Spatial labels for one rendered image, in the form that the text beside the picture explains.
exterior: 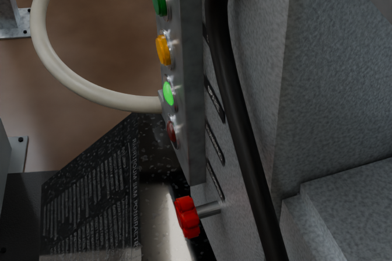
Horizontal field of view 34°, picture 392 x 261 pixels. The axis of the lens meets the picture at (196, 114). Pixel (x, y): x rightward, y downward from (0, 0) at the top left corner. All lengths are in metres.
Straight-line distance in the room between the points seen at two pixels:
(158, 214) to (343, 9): 0.80
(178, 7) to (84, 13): 2.43
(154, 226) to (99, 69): 1.57
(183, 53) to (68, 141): 1.87
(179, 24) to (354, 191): 0.17
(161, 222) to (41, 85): 1.56
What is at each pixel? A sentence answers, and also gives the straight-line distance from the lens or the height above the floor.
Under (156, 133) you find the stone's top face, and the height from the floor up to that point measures 0.82.
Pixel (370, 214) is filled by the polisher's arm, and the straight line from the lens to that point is 0.41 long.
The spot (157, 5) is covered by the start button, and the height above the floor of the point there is 1.42.
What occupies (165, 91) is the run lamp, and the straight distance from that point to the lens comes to 0.56.
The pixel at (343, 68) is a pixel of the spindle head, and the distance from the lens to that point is 0.36.
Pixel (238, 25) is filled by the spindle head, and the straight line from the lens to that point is 0.39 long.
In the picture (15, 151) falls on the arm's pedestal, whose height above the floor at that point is 0.01.
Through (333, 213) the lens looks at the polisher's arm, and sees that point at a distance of 0.41.
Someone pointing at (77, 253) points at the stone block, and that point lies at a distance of 1.22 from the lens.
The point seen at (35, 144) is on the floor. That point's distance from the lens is 2.35.
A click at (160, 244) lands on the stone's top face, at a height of 0.82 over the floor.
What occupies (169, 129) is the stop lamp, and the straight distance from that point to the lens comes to 0.59.
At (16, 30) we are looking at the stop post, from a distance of 2.84.
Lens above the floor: 1.72
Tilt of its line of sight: 47 degrees down
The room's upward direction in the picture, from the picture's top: 2 degrees counter-clockwise
